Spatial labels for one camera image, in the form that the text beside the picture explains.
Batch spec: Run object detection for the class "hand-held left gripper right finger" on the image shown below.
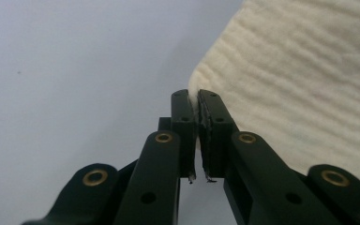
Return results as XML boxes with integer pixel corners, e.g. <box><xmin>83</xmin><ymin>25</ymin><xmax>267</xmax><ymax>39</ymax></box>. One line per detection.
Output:
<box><xmin>197</xmin><ymin>89</ymin><xmax>342</xmax><ymax>225</ymax></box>

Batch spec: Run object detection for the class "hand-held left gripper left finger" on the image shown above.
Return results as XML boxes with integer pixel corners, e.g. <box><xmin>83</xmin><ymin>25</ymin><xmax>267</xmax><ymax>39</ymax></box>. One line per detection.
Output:
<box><xmin>113</xmin><ymin>89</ymin><xmax>198</xmax><ymax>225</ymax></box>

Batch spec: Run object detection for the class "cream printed cloth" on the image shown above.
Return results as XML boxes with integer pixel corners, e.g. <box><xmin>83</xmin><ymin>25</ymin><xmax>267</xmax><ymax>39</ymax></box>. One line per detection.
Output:
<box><xmin>187</xmin><ymin>0</ymin><xmax>360</xmax><ymax>195</ymax></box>

